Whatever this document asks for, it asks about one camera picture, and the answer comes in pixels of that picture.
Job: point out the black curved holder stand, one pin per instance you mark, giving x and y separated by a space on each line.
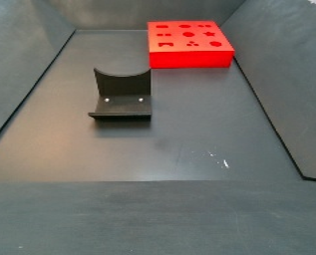
123 90

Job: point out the red shape-sorter block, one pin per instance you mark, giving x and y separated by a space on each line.
187 44

